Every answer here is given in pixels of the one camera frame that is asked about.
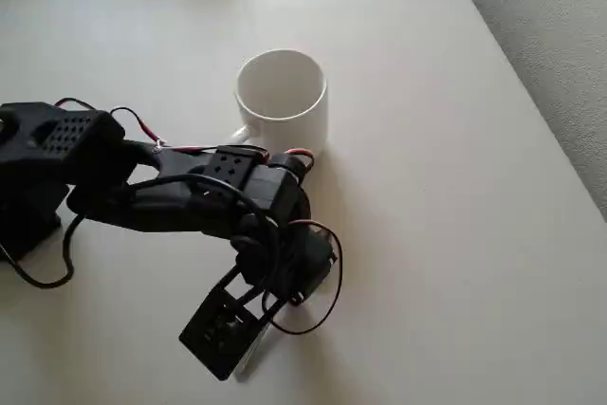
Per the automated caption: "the silver metal spoon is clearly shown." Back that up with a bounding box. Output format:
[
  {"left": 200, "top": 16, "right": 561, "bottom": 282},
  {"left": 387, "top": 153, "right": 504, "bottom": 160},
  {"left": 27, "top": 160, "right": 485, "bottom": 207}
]
[{"left": 238, "top": 323, "right": 272, "bottom": 367}]

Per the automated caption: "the white ceramic mug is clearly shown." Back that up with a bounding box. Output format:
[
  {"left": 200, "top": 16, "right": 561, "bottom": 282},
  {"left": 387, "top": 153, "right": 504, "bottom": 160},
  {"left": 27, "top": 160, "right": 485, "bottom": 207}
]
[{"left": 230, "top": 47, "right": 329, "bottom": 159}]

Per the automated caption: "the black camera mount box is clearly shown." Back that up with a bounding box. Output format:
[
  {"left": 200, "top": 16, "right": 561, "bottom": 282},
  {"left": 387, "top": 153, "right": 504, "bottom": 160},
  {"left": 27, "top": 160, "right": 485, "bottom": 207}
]
[{"left": 178, "top": 266, "right": 271, "bottom": 371}]

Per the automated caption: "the red black servo wire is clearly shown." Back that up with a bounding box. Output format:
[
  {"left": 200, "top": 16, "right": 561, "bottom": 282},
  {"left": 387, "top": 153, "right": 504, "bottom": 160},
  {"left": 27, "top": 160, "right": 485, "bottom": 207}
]
[
  {"left": 267, "top": 218, "right": 346, "bottom": 336},
  {"left": 163, "top": 141, "right": 316, "bottom": 170},
  {"left": 53, "top": 98, "right": 167, "bottom": 146}
]

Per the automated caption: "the black camera cable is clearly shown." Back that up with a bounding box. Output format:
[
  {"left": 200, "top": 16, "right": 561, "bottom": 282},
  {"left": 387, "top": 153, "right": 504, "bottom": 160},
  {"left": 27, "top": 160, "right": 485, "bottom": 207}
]
[{"left": 0, "top": 172, "right": 285, "bottom": 290}]

